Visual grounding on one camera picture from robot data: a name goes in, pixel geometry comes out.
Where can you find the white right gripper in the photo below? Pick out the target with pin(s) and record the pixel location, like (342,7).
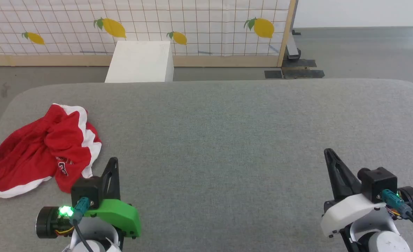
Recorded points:
(353,211)

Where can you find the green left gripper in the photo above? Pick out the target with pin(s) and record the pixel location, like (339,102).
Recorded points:
(117,215)

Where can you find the red shorts with white trim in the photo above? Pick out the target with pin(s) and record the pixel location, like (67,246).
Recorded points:
(35,154)

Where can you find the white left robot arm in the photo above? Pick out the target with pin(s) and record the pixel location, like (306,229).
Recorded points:
(94,241)

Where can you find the long black floor mat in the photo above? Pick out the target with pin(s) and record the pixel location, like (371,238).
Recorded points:
(302,74)

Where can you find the grey fabric sofa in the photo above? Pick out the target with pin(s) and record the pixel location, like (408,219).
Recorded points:
(227,147)

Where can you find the black floor mat under stand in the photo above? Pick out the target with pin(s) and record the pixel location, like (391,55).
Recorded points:
(299,63)

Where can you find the small black floor mat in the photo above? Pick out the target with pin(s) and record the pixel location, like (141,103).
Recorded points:
(273,74)

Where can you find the grey metal stand foot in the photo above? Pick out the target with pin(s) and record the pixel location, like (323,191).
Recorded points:
(293,49)

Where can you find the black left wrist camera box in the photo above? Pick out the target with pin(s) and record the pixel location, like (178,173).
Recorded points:
(85,190)

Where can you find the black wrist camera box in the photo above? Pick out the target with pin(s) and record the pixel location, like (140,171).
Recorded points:
(85,190)
(379,182)

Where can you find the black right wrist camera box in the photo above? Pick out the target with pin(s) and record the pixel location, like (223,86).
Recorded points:
(379,182)

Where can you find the white box pedestal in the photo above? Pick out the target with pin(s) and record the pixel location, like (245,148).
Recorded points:
(140,61)

